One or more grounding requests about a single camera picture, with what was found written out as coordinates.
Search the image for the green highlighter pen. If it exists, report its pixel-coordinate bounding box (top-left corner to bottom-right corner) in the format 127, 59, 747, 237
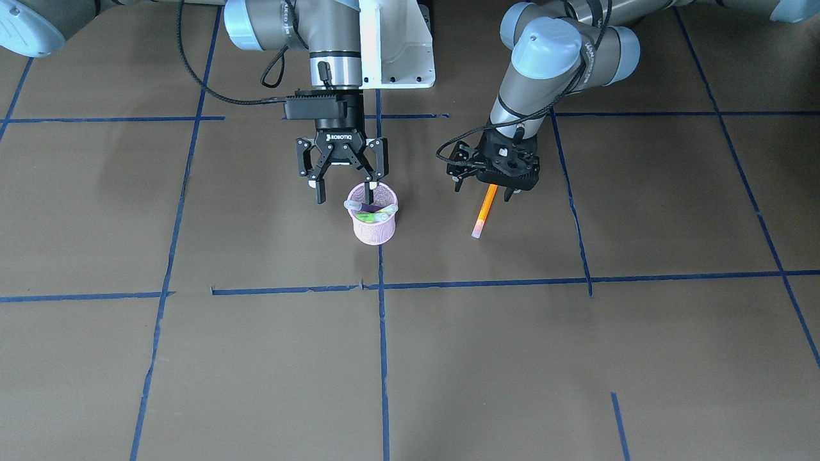
355, 213, 387, 223

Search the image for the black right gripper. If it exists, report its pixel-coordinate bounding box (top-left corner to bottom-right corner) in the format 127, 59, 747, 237
284, 88, 389, 204

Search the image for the orange highlighter pen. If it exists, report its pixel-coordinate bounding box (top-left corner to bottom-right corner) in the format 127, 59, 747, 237
471, 184, 498, 239

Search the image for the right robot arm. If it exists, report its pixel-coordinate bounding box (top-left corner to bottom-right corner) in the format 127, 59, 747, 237
2, 1, 388, 204

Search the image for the white pillar with base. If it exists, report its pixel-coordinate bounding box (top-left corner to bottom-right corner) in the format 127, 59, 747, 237
359, 1, 436, 90

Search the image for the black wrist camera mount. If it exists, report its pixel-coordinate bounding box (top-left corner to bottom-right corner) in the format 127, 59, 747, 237
446, 141, 487, 193

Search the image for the purple highlighter pen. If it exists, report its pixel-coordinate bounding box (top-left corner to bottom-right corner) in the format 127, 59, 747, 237
343, 200, 384, 213

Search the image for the yellow highlighter pen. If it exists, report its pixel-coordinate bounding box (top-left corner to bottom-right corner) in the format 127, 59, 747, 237
377, 204, 398, 219

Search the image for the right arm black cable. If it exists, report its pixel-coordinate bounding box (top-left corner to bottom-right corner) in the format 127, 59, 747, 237
176, 0, 295, 106

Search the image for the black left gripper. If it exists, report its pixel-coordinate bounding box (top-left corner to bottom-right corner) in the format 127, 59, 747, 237
480, 131, 541, 202

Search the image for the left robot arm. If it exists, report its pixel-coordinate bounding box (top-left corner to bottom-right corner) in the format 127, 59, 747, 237
475, 1, 686, 200

